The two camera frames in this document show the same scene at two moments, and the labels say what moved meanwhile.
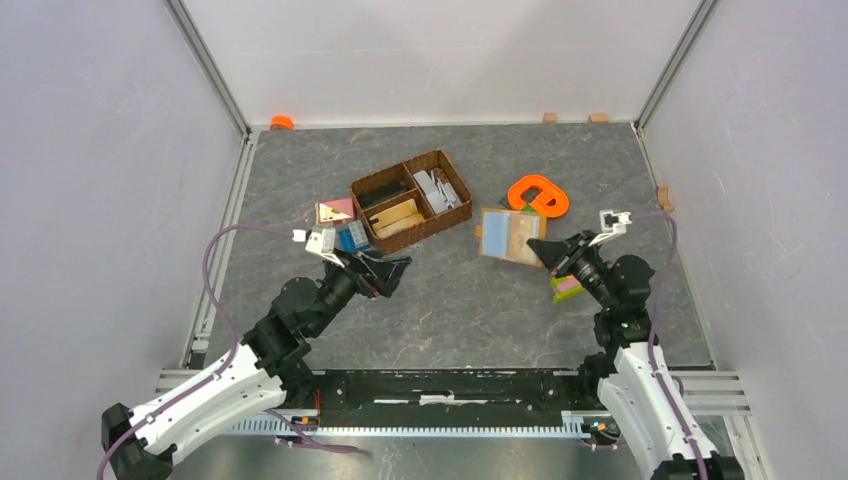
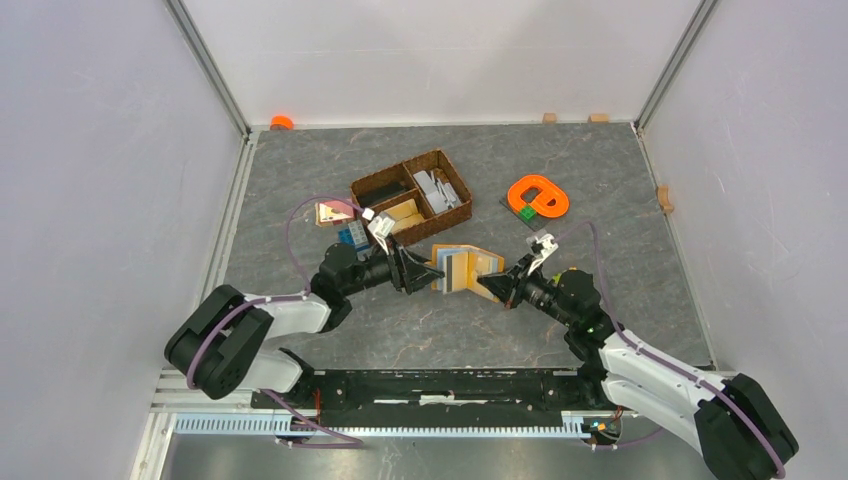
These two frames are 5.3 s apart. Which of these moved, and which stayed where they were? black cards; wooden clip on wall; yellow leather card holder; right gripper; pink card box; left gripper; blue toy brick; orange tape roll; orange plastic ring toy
Moved: left gripper; right gripper; yellow leather card holder
Stayed: black cards; pink card box; wooden clip on wall; orange plastic ring toy; blue toy brick; orange tape roll
